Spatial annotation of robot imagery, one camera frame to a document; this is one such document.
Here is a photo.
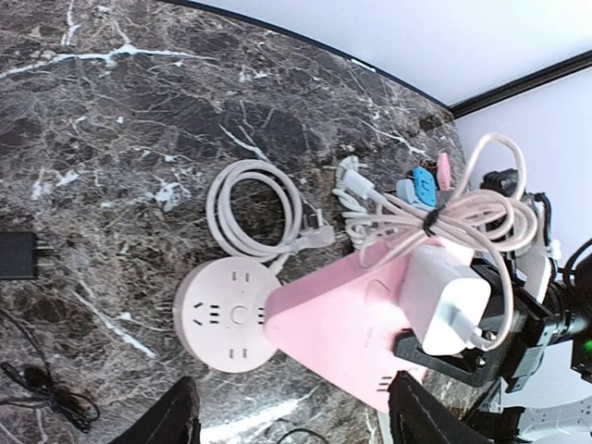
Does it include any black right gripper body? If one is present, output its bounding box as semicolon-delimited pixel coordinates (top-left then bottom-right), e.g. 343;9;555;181
471;259;554;393

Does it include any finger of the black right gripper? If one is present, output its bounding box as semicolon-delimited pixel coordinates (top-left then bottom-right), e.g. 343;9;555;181
393;330;495;387

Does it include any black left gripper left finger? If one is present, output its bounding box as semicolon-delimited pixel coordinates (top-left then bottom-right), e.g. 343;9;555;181
109;376;202;444

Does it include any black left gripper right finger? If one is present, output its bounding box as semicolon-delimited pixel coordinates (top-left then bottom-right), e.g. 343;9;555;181
388;371;479;444

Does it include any pink round power socket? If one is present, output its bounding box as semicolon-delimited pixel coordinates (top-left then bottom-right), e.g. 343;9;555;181
173;256;280;374

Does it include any pink triangular power socket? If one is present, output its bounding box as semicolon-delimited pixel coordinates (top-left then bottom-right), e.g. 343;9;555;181
264;238;445;415

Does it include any pink plug adapter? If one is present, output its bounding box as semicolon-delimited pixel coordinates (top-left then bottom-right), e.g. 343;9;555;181
437;153;452;191

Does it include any blue plug adapter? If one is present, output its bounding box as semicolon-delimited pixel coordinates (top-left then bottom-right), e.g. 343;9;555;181
409;166;437;207

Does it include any black plug adapter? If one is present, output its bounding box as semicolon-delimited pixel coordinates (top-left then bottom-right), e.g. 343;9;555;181
0;231;55;280

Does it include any grey-blue power strip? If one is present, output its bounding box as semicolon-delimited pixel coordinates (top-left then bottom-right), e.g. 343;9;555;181
396;179;419;204

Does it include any white multicolour power strip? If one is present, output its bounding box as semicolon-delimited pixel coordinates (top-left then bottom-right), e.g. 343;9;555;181
332;155;389;251

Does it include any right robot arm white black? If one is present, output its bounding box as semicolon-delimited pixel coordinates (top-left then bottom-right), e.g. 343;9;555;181
394;242;591;443

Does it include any thin black cable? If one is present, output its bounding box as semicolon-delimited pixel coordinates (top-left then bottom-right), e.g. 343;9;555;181
0;309;101;434

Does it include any black right frame post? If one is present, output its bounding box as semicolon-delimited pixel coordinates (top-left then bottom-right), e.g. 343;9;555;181
450;50;592;119

